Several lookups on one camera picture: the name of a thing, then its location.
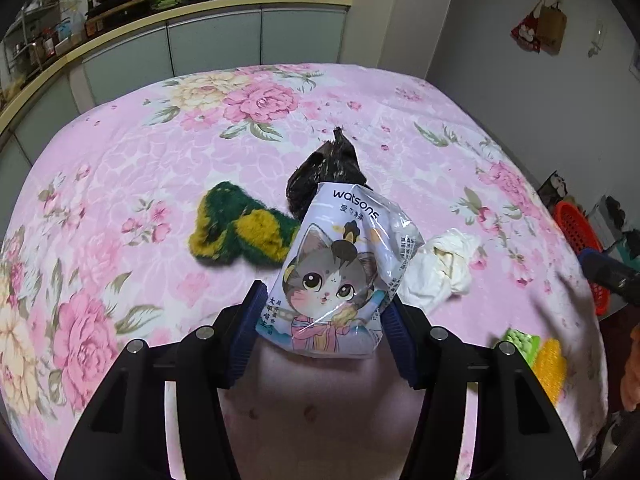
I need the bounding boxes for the white tissue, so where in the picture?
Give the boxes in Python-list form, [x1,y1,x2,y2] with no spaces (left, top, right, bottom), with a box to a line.
[397,229,480,315]

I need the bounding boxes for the green yellow scrub sponge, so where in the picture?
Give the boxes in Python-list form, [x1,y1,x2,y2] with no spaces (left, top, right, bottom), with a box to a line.
[188,181,300,268]

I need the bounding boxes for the green snack wrapper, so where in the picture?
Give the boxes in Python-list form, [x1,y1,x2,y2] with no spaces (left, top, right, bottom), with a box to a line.
[502,327,541,367]

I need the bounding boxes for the cat print watsons packet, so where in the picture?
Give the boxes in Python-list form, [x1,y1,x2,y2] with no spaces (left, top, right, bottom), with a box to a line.
[256,183,423,359]

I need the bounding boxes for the black plastic bag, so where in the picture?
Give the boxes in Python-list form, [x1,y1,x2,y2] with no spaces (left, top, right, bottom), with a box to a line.
[285,127,367,221]

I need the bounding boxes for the person right hand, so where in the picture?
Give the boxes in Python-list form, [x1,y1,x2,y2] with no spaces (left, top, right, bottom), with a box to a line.
[620,325,640,412]

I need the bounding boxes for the red plastic mesh basket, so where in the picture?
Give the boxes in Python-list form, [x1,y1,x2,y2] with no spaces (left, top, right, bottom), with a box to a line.
[552,200,611,316]

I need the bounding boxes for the pink floral table cloth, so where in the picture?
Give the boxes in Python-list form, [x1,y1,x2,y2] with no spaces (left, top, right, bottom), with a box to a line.
[1,64,608,479]

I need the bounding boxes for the brown paper bag hanging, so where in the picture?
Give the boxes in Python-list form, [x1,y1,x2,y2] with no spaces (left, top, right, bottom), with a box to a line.
[536,3,567,55]

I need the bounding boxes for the white wall intercom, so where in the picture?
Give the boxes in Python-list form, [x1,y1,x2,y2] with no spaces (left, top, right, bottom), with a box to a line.
[588,20,608,58]

